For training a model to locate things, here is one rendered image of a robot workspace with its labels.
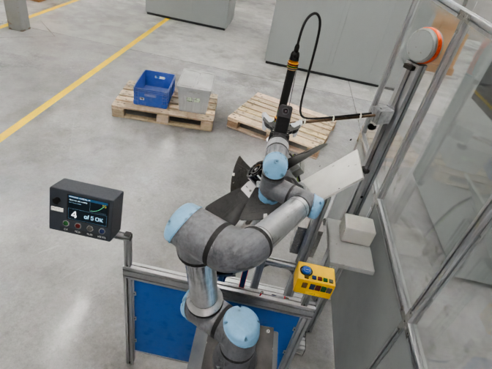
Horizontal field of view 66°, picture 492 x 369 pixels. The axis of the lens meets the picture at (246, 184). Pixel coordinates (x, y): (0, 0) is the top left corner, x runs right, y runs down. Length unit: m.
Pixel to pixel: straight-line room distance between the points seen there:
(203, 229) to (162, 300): 1.12
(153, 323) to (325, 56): 5.92
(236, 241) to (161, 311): 1.23
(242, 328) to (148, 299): 0.88
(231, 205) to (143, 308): 0.69
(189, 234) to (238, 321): 0.42
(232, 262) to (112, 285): 2.05
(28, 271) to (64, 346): 0.67
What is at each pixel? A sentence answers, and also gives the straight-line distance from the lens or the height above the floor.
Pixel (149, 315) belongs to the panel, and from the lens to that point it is 2.11.
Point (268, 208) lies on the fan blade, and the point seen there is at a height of 1.22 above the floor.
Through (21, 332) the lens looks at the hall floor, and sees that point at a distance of 2.78.
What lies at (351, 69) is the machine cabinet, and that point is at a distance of 7.34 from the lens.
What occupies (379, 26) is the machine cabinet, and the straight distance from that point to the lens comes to 7.19.
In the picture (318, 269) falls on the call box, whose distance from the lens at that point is 1.69.
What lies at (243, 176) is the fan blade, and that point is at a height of 1.07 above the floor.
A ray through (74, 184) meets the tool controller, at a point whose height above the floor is 1.24.
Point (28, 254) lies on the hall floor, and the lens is 3.17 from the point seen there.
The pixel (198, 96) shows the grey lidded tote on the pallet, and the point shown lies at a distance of 4.58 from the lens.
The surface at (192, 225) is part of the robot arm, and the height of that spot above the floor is 1.64.
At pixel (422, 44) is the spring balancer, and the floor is 1.89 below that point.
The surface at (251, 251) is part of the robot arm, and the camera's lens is 0.88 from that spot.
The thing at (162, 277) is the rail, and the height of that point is 0.85.
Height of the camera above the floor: 2.26
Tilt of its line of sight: 36 degrees down
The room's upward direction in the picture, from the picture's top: 12 degrees clockwise
